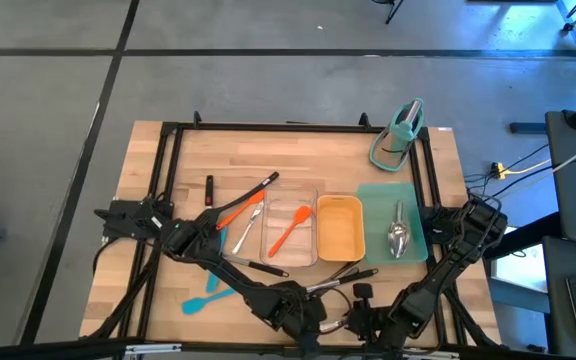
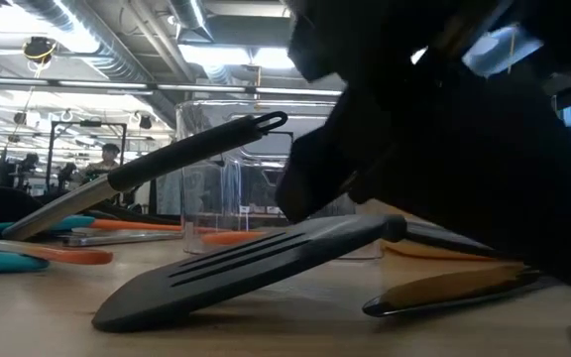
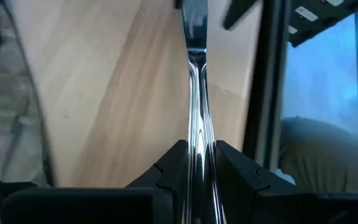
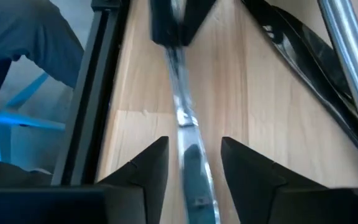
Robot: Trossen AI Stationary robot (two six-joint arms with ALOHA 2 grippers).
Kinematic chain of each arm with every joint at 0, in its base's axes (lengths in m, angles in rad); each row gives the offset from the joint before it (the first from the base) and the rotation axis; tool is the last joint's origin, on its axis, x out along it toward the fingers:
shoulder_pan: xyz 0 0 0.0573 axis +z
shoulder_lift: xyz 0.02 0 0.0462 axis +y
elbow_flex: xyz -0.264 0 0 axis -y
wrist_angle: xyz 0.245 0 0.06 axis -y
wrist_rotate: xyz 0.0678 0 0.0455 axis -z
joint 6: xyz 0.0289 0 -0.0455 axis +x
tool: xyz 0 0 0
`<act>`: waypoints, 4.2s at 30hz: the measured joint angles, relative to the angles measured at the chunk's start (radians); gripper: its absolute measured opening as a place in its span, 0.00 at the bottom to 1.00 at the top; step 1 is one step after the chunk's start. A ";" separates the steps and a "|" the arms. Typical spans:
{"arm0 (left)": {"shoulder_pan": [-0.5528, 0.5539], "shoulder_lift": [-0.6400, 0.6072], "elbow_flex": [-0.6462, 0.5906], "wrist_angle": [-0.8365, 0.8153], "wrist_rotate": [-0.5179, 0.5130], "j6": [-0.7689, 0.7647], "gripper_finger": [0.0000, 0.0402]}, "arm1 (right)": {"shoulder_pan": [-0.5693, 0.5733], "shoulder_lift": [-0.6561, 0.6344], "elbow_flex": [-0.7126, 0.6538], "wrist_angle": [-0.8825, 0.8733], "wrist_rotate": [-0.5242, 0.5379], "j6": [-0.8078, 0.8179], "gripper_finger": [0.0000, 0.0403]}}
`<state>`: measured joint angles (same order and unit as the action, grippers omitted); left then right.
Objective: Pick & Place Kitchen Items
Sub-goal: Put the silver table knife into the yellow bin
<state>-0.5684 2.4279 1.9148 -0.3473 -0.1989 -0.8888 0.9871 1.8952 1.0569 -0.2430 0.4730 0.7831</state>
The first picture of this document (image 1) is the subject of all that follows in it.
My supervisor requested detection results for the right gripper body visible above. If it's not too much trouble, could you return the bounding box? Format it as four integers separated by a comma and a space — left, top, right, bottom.
345, 299, 397, 349

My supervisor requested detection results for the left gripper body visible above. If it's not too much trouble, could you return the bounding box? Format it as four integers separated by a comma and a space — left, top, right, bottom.
262, 279, 329, 351

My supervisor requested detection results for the steel-shafted black slotted turner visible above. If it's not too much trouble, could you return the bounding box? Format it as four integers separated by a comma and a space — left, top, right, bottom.
305, 268, 380, 295

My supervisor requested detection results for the silver metal scoop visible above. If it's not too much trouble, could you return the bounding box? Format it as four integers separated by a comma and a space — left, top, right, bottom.
387, 200, 412, 260

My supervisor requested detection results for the orange silicone spatula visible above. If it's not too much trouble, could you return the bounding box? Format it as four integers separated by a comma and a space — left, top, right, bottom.
215, 189, 266, 231
266, 204, 314, 260

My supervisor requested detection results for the dark flat steel utensil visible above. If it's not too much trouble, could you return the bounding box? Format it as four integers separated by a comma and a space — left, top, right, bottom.
323, 259, 363, 284

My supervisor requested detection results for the blue silicone spatula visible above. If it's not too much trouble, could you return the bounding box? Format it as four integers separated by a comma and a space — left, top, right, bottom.
205, 227, 228, 295
181, 287, 237, 317

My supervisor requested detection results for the yellow plastic bin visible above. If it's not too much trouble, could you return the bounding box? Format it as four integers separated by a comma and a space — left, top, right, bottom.
316, 194, 367, 264

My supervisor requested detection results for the metal fork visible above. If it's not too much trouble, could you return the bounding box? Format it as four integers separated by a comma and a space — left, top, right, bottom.
231, 200, 265, 256

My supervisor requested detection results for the teal translucent tray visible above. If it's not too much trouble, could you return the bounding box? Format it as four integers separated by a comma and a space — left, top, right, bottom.
356, 181, 430, 265

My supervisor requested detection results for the clear plastic container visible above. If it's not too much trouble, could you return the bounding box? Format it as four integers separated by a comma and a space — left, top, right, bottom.
259, 183, 320, 269

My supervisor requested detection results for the all-black slotted nylon spatula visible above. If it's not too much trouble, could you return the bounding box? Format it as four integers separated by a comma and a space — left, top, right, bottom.
195, 171, 281, 232

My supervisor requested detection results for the teal-rimmed clear container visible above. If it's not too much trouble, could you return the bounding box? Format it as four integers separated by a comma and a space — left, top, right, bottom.
368, 97, 426, 174

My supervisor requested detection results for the teal-capped steel bottle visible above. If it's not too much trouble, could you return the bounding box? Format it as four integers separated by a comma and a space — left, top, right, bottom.
389, 99, 425, 154

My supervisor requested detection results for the dark flat bar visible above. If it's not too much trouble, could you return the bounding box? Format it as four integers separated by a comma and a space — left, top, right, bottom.
509, 121, 549, 135

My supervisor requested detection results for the black tripod leg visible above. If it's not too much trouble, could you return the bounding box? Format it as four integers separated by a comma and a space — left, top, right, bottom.
371, 0, 407, 25

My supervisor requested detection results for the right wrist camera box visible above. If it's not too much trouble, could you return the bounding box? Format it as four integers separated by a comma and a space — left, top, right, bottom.
351, 282, 375, 302

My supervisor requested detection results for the black aluminium table frame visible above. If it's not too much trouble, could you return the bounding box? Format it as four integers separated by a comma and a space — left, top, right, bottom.
0, 110, 507, 360

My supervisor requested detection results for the black cable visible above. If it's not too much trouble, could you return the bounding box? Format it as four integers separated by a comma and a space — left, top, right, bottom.
464, 143, 552, 184
467, 166, 555, 201

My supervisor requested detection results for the yellow cable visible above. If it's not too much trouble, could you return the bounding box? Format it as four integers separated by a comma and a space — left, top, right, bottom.
505, 158, 553, 176

